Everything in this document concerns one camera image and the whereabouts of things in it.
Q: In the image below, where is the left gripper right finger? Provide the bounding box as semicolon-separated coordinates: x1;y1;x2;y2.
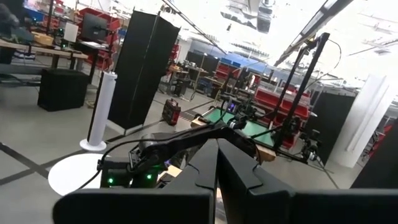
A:
217;138;398;224

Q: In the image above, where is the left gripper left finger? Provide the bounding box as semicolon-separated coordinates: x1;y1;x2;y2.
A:
52;138;219;224

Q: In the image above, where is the table with green mat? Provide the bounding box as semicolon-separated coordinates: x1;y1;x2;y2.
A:
190;106;278;163

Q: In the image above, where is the white round disc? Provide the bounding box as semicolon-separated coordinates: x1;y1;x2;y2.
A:
47;152;107;197

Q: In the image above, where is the red tool case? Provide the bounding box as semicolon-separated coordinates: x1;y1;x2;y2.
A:
161;98;182;126

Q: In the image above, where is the red storage shelving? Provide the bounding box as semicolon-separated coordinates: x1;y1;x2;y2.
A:
252;86;312;121

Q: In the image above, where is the white column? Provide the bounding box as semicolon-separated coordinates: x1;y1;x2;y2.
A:
324;73;398;169

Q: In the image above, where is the white tower fan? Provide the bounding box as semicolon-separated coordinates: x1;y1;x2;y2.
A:
79;71;118;152

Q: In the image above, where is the black partition screen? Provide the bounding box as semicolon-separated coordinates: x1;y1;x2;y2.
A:
106;9;182;132

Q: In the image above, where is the black floor box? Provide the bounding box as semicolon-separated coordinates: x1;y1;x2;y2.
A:
37;68;91;113

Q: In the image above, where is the black monitor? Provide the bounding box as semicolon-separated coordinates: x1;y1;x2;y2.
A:
81;12;108;43

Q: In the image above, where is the wooden workbench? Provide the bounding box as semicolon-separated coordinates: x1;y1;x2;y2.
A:
0;38;90;76

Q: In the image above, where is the person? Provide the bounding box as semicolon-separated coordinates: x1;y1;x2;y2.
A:
0;2;34;44

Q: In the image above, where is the black camera stand frame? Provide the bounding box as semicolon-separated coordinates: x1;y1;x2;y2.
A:
272;32;331;151

